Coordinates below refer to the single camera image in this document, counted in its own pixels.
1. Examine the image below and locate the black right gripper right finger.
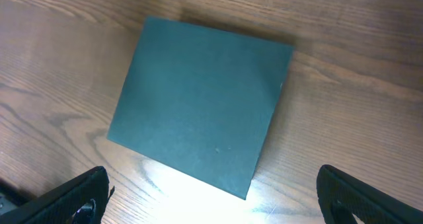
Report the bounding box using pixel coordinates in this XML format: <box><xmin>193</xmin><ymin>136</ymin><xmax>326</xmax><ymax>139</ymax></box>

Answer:
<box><xmin>317</xmin><ymin>165</ymin><xmax>422</xmax><ymax>224</ymax></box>

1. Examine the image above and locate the dark green gift box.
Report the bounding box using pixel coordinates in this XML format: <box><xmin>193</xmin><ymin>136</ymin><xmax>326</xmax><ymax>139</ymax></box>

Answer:
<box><xmin>107</xmin><ymin>17</ymin><xmax>294</xmax><ymax>199</ymax></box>

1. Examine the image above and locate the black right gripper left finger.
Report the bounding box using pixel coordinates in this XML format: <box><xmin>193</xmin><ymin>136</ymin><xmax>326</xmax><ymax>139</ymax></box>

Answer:
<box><xmin>1</xmin><ymin>166</ymin><xmax>114</xmax><ymax>224</ymax></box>

